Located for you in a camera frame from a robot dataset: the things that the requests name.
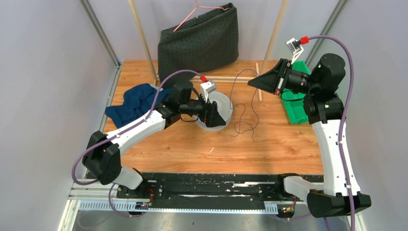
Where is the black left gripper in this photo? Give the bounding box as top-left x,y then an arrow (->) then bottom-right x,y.
179,90 -> 226,127

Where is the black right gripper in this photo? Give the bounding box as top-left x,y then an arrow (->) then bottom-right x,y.
247,58 -> 319,95

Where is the grey plastic cable spool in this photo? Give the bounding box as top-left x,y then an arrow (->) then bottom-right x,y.
195,91 -> 233,131

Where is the thin purple wire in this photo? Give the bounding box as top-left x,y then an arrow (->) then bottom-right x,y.
229,68 -> 259,143

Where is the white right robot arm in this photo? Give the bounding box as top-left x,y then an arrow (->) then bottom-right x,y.
248,53 -> 372,218

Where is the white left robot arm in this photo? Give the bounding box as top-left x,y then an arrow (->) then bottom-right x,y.
81,80 -> 226,198

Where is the green plastic bin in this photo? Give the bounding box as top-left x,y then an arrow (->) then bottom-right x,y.
279,60 -> 311,125

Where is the dark grey dotted cloth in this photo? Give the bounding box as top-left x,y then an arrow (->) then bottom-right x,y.
157,2 -> 240,88

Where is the blue crumpled cloth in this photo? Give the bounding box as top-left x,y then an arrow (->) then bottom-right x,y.
105,83 -> 157,128

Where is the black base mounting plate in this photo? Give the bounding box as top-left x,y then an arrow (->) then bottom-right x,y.
114,172 -> 303,210

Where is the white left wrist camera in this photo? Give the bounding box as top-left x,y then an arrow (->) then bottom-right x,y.
200,80 -> 217,103

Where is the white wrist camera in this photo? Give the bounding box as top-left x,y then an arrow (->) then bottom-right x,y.
286,38 -> 304,64
200,80 -> 217,103

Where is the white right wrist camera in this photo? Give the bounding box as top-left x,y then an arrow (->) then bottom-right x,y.
286,38 -> 304,64

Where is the pink wire hanger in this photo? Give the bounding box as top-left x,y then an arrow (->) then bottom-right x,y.
173,0 -> 230,32

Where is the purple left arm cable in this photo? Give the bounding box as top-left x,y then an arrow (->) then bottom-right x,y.
71,69 -> 203,186

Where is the wooden clothes rack frame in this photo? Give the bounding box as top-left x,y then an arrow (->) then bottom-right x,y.
127,0 -> 289,102

